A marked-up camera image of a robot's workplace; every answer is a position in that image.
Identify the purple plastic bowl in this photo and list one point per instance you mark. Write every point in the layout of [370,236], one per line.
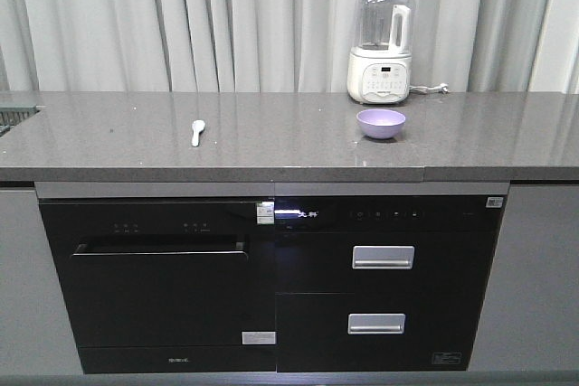
[380,123]

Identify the black built-in dishwasher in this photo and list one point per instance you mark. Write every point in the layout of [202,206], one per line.
[166,284]

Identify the white blender with glass jar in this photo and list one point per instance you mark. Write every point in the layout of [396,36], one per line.
[380,58]

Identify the white pleated curtain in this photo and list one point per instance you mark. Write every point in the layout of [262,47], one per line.
[277,45]

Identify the grey sink drain rack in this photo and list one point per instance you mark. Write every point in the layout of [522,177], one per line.
[11,116]

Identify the light blue plastic spoon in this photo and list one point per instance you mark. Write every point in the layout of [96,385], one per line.
[198,127]

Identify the black two-drawer disinfection cabinet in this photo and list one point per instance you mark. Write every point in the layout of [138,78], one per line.
[383,282]

